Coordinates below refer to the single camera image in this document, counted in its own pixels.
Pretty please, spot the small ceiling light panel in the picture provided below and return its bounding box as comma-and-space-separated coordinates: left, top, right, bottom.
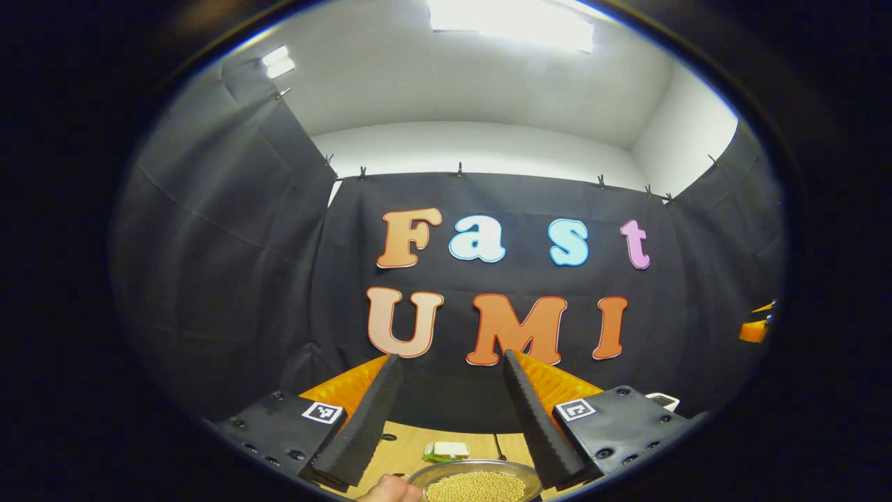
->
261, 45, 297, 79

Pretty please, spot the sandwich with lettuce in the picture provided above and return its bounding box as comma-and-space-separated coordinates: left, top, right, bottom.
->
422, 441, 472, 464

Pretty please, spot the pile of soybeans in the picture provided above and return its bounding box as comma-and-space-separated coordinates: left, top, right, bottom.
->
425, 471, 528, 502

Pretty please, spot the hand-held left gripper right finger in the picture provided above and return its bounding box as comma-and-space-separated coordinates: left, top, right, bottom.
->
502, 349, 709, 491

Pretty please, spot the large ceiling light panel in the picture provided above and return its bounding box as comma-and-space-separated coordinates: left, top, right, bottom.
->
426, 0, 595, 54

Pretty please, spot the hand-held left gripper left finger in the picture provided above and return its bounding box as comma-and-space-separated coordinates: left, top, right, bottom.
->
208, 353, 405, 489

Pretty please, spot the row of backdrop clips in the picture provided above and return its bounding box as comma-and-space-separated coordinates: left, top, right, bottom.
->
274, 86, 723, 207

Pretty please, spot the steel pot with black handle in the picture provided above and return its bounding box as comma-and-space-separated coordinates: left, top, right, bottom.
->
406, 459, 544, 502

